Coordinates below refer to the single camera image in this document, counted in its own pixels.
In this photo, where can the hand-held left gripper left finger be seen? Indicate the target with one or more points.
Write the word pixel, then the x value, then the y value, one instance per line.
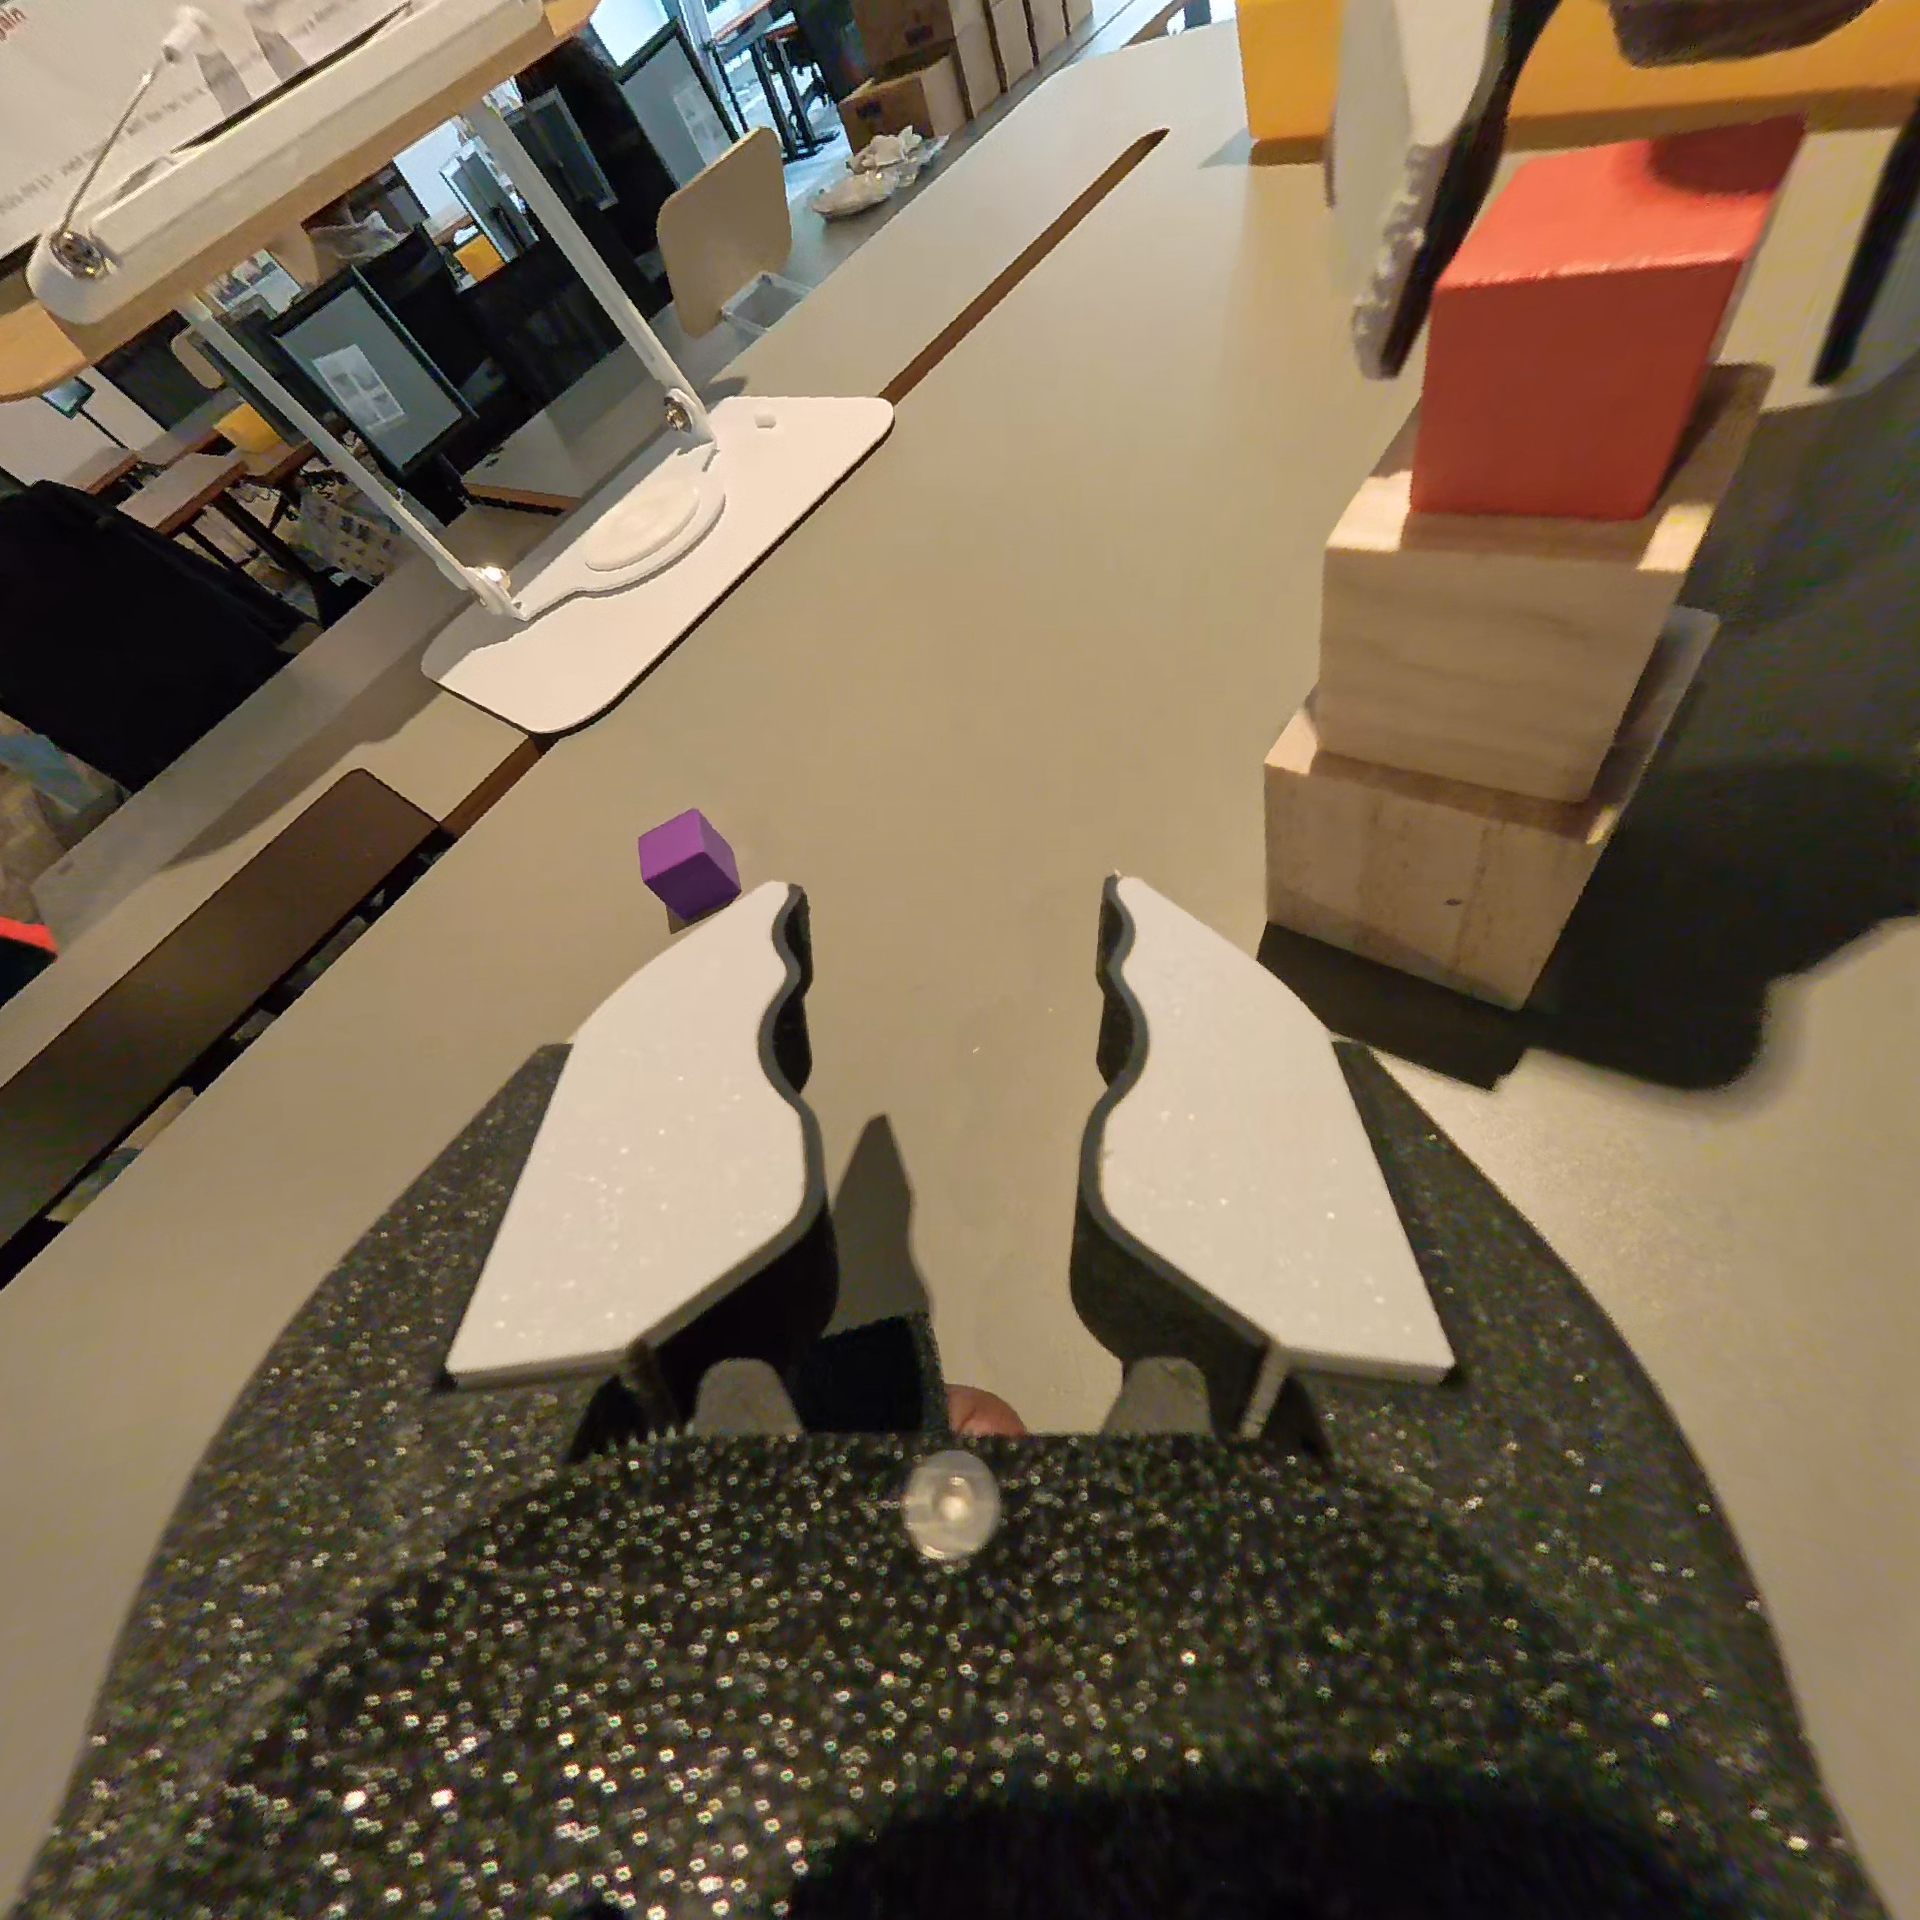
pixel 662 1169

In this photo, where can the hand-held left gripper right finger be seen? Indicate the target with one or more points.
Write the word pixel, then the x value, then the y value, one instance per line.
pixel 1259 1169

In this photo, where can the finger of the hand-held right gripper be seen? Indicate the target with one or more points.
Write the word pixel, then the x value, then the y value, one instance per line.
pixel 1875 256
pixel 1387 181

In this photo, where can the red wooden cube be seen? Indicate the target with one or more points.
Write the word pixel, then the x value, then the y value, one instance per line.
pixel 1574 359

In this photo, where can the purple wooden cube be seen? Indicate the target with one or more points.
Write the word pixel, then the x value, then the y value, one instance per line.
pixel 687 868

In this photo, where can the large tan wooden cube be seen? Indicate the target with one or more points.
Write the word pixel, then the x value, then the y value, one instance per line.
pixel 1409 886

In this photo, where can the medium light wooden cube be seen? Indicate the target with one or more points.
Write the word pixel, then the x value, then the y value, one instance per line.
pixel 1485 646

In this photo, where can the person's left hand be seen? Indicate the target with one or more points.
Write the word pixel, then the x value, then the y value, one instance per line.
pixel 983 1414

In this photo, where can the large yellow plastic bin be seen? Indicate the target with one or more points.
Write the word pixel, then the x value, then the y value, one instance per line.
pixel 1286 68

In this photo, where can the pile of cardboard boxes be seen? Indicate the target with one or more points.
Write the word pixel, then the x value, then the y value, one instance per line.
pixel 930 68

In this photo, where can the white crumpled plastic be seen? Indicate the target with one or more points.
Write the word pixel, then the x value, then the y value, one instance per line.
pixel 876 173

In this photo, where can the white document holder stand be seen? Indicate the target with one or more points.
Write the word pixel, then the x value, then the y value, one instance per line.
pixel 675 539

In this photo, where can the beige chair back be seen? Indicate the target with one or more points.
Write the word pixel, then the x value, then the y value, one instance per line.
pixel 723 226

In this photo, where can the black office chair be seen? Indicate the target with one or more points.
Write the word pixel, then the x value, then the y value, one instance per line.
pixel 119 631

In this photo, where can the dark display screen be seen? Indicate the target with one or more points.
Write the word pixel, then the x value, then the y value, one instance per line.
pixel 368 383

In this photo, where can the instruction sheet on clipboard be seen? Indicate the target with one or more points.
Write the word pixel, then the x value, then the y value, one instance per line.
pixel 30 352

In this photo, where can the printed instruction sheet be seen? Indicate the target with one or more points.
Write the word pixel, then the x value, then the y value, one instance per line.
pixel 90 134

